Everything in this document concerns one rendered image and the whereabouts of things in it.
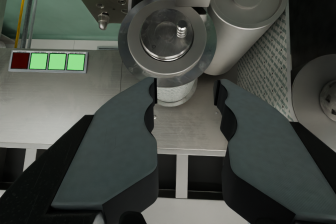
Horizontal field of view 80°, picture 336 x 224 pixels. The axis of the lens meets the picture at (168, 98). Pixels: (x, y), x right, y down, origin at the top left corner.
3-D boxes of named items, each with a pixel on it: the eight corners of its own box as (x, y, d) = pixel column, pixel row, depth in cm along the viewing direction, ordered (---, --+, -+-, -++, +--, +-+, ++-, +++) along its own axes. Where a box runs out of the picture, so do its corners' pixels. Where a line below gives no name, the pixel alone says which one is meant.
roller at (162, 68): (206, -1, 30) (206, 75, 28) (191, 59, 55) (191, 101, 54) (129, -2, 30) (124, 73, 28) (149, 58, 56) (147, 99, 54)
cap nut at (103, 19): (107, 14, 64) (106, 27, 63) (111, 20, 68) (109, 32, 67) (96, 13, 64) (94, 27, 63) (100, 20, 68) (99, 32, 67)
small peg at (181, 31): (174, 22, 25) (183, 17, 25) (174, 33, 28) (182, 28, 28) (180, 31, 25) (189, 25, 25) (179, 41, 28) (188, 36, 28)
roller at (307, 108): (387, 54, 29) (400, 154, 27) (289, 88, 54) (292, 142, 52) (288, 52, 30) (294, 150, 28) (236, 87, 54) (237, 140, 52)
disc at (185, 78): (216, -6, 31) (217, 88, 29) (216, -4, 31) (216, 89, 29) (121, -7, 31) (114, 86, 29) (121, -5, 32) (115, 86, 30)
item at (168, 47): (145, 4, 29) (197, 11, 28) (146, 12, 31) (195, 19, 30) (134, 53, 28) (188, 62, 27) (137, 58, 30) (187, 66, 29)
